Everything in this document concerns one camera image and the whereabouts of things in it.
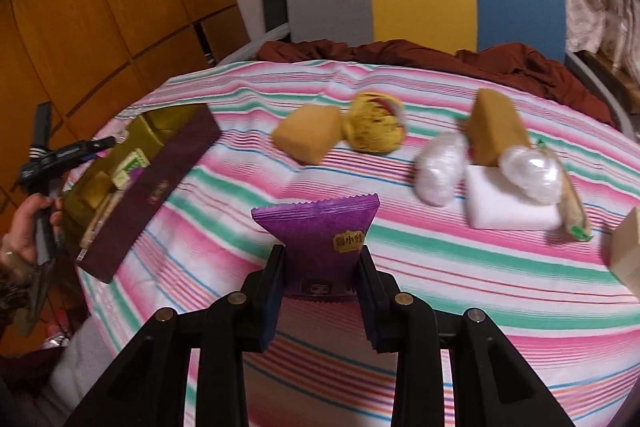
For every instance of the beige cube box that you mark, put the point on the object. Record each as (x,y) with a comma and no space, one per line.
(627,252)

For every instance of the white foam strip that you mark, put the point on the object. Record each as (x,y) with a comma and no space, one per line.
(260,42)

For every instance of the white rectangular block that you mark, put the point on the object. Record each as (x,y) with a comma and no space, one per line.
(505,207)

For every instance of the dark wooden side desk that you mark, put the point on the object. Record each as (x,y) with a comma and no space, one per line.
(620,77)

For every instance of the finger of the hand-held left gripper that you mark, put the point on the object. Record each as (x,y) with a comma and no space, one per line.
(42,127)
(85,151)

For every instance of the clear white sweet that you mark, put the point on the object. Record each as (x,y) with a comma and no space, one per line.
(440,169)
(530,174)

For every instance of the person's left forearm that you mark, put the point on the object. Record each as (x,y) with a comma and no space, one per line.
(12,297)

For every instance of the purple snack packet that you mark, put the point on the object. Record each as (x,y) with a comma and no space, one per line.
(320,222)

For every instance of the yellow round pastry packet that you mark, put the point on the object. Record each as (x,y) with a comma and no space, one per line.
(372,127)

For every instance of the person's left hand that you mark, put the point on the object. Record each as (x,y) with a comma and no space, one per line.
(17,237)

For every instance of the brown crumpled cloth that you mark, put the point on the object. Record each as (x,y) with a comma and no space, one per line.
(525,67)

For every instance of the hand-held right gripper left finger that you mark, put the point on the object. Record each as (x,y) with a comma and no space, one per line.
(270,302)

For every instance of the gold rectangular tin box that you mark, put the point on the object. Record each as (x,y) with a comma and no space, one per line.
(165,177)

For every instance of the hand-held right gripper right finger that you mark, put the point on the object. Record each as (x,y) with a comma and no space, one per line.
(370,302)

